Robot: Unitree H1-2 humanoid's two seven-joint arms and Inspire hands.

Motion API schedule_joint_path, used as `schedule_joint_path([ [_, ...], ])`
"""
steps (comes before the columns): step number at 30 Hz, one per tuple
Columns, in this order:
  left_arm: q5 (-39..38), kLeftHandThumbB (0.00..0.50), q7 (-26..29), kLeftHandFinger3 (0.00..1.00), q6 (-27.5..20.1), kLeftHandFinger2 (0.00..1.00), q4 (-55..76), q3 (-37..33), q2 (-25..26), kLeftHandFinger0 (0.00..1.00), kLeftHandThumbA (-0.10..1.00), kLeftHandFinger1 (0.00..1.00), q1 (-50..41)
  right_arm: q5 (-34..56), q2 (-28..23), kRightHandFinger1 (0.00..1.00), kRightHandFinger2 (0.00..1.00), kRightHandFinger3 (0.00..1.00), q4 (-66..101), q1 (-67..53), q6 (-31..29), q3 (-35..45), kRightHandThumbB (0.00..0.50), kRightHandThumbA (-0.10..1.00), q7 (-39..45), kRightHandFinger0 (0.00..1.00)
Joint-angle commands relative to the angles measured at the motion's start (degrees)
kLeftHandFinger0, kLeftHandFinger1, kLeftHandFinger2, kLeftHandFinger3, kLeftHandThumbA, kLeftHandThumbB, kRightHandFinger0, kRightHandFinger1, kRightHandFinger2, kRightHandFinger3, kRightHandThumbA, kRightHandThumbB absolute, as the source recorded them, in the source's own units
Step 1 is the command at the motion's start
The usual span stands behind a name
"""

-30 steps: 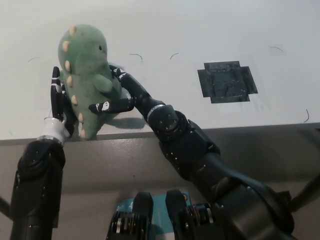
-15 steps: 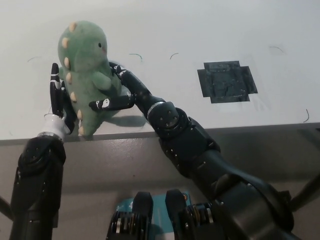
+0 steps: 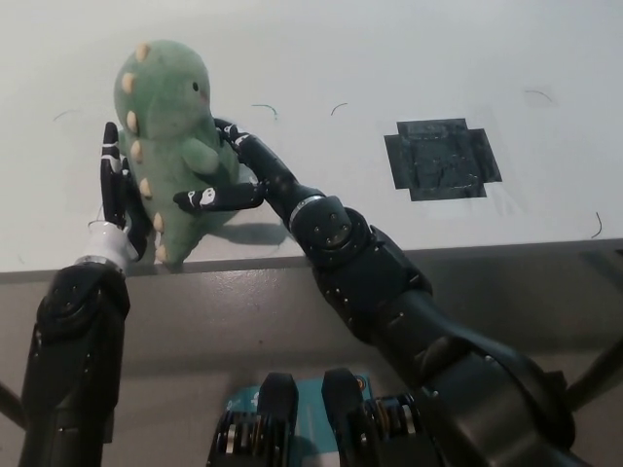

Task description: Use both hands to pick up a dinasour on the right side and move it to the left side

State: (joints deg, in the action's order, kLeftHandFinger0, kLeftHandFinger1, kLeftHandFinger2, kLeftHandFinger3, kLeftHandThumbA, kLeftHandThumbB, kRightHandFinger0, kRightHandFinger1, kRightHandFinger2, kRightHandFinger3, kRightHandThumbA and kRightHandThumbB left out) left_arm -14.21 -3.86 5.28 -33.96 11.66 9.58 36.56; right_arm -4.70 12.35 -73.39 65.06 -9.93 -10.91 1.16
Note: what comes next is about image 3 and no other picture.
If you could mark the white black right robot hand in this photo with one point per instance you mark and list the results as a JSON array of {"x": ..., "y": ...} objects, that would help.
[{"x": 272, "y": 175}]

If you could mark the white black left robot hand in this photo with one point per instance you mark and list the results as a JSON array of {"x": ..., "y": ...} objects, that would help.
[{"x": 111, "y": 204}]

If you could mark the green plush dinosaur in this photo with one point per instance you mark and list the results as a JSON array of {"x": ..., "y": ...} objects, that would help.
[{"x": 165, "y": 102}]

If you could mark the black tape patch on table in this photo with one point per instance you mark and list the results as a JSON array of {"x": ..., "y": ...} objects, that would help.
[{"x": 443, "y": 160}]

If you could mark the black teal robot torso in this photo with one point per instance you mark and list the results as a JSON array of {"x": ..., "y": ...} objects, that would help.
[{"x": 277, "y": 423}]

